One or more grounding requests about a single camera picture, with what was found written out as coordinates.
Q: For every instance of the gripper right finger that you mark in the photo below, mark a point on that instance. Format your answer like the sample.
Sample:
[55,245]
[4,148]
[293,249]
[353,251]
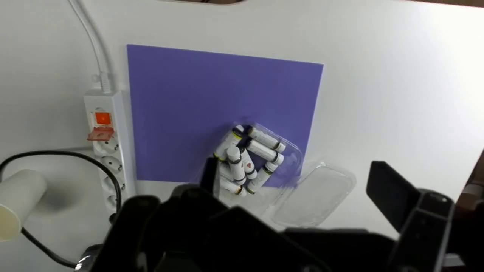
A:
[423,226]

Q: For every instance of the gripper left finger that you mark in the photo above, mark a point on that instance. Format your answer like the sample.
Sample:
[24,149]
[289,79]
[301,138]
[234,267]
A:
[196,230]

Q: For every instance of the heap of white paint tubes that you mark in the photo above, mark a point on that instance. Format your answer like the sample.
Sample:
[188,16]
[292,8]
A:
[261,149]

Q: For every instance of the clear plastic clamshell box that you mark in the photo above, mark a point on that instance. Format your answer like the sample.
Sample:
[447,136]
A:
[317,192]

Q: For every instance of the purple sheet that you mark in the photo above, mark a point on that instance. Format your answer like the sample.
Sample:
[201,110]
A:
[189,105]

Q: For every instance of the white power strip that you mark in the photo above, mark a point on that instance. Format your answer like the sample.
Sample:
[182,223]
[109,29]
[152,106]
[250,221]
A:
[120,124]

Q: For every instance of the white paper cup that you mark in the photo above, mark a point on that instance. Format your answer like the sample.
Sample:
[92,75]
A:
[20,196]

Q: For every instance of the red rocker switch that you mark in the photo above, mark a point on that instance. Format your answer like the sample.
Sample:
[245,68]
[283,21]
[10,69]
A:
[102,118]

